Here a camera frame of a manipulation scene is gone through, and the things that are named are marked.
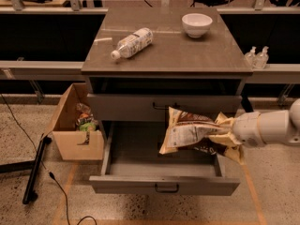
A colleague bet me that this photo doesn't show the clear plastic water bottle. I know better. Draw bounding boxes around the clear plastic water bottle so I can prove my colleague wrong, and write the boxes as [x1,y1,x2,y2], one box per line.
[111,28,153,60]

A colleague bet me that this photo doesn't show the open lower grey drawer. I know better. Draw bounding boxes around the open lower grey drawer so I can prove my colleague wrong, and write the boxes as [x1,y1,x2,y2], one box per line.
[89,122,240,196]

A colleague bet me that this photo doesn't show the snack packages in box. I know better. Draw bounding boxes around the snack packages in box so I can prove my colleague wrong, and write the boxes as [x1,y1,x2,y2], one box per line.
[76,103,98,132]

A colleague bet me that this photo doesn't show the metal railing fence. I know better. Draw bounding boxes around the metal railing fence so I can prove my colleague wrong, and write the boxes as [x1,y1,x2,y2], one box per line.
[1,0,300,98]

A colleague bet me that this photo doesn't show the black floor cable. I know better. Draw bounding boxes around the black floor cable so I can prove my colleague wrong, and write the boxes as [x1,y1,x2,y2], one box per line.
[0,92,98,225]

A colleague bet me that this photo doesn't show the white ceramic bowl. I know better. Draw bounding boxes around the white ceramic bowl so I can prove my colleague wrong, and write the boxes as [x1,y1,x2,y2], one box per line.
[182,13,213,38]

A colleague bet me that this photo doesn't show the brown chip bag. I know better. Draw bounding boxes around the brown chip bag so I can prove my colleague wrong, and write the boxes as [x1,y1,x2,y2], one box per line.
[159,107,234,155]

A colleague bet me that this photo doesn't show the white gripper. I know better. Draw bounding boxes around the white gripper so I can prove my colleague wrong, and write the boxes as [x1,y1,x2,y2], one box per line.
[208,112,265,164]

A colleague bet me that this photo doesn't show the left clear pump bottle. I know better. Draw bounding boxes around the left clear pump bottle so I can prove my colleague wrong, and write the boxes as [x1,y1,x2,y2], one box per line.
[245,46,256,66]

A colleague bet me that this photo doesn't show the closed upper grey drawer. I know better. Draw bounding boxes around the closed upper grey drawer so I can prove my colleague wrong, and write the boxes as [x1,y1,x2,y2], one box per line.
[87,94,241,122]

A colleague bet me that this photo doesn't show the grey drawer cabinet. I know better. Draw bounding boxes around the grey drawer cabinet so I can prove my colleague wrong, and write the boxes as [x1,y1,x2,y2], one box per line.
[82,7,252,132]

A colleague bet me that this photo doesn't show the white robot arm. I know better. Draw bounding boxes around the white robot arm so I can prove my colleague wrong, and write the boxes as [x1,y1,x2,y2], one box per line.
[207,99,300,164]

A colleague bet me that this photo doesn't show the black stand leg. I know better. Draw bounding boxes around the black stand leg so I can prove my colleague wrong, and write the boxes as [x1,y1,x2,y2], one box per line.
[0,136,52,204]

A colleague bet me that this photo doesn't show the open cardboard box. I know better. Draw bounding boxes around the open cardboard box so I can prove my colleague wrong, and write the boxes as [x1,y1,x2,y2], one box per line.
[44,83,104,160]

